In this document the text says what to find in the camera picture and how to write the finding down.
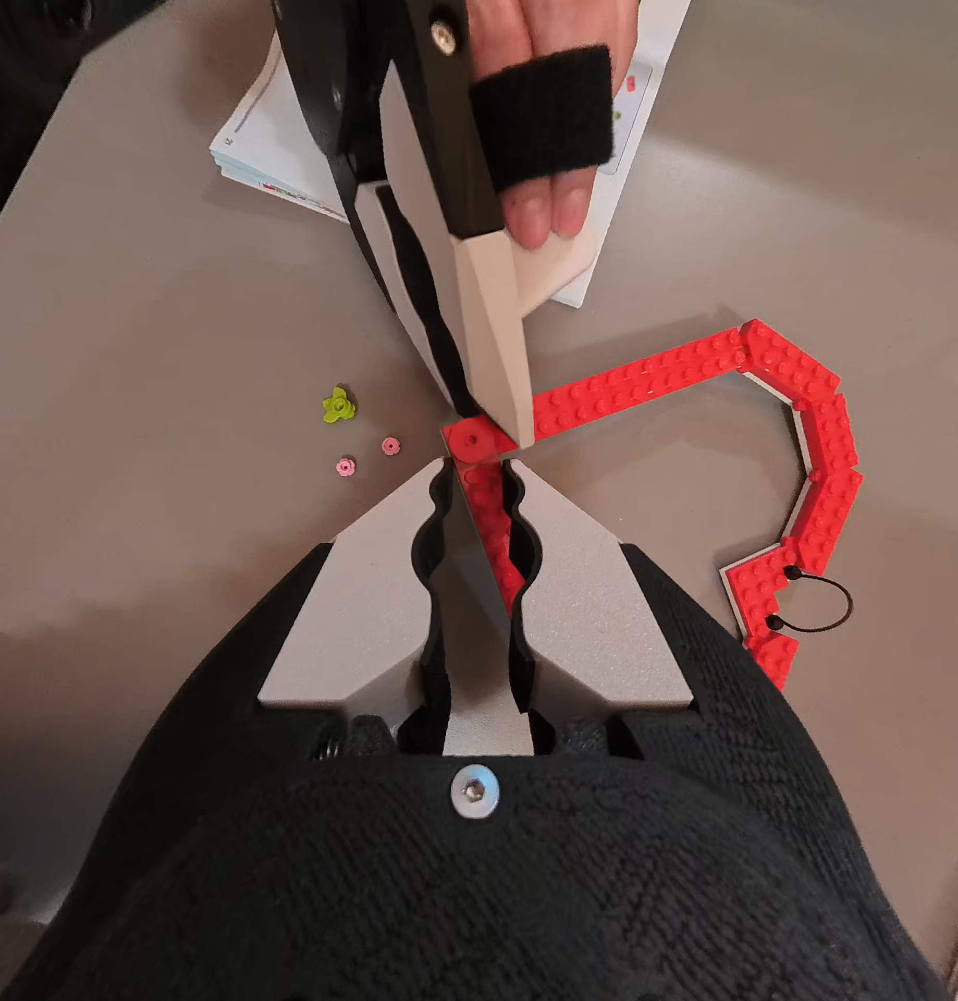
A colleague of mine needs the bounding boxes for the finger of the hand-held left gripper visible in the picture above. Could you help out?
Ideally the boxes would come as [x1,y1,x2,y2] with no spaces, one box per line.
[454,227,538,453]
[352,58,484,419]

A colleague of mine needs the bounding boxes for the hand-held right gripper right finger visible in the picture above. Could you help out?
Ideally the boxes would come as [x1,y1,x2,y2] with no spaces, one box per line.
[501,460,697,755]

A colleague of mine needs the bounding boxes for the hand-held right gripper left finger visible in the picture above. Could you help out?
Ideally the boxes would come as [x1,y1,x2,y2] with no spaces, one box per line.
[256,457,458,755]

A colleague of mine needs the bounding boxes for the black cord loop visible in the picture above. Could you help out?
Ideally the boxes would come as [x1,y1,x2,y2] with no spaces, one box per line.
[764,567,854,633]

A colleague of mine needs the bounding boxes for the white instruction booklet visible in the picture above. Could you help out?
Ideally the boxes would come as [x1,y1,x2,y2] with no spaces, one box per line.
[209,0,693,310]

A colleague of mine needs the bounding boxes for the red toy brick heart frame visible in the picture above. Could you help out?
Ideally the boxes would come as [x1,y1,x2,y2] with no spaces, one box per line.
[441,316,865,693]

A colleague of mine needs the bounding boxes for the person's left hand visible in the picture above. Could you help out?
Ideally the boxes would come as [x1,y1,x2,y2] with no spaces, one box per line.
[463,0,644,253]

